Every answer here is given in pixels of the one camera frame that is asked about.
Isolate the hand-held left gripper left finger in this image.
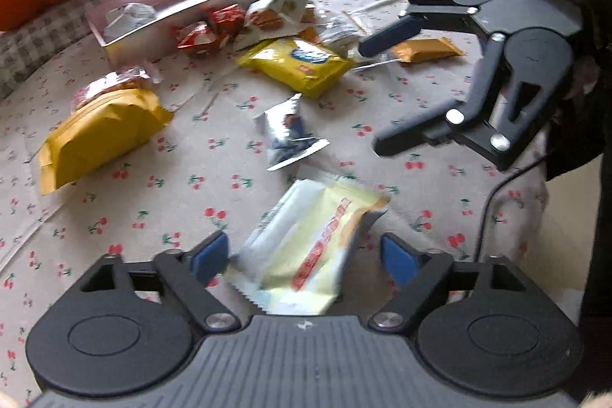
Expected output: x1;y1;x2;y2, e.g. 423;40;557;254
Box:
79;231;240;335

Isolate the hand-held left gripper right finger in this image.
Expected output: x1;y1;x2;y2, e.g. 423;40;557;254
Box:
370;232;531;335

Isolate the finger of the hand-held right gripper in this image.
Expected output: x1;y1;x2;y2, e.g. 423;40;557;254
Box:
358;0;505;57
373;30;561;172

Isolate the orange snack packet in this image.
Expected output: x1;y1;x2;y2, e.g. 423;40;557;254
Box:
389;37;466;65

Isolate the white and pale yellow packet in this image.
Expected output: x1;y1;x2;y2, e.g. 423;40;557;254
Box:
225;174;390;318

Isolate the large yellow snack packet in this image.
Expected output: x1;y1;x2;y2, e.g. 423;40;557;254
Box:
38;88;174;196

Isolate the white cardboard box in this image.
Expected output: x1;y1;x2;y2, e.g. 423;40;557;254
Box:
86;0;293;67

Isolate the person's right hand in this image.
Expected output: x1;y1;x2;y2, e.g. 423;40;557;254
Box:
568;54;601;103

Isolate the clear plastic wrapper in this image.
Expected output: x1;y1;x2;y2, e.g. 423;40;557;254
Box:
299;16;364;55

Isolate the cherry print bedsheet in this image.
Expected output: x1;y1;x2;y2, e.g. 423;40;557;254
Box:
0;0;579;408

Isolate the white nut snack packet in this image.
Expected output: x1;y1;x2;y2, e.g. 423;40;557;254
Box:
234;0;314;50

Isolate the blue and silver snack packet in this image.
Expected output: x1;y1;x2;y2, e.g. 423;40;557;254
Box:
253;93;330;172

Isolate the red snack packet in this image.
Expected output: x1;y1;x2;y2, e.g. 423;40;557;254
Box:
174;22;218;57
208;4;247;37

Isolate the grey checked cushion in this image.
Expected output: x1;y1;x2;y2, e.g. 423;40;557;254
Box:
0;0;259;99

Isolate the black cable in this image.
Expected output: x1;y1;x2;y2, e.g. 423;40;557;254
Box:
475;157;548;260

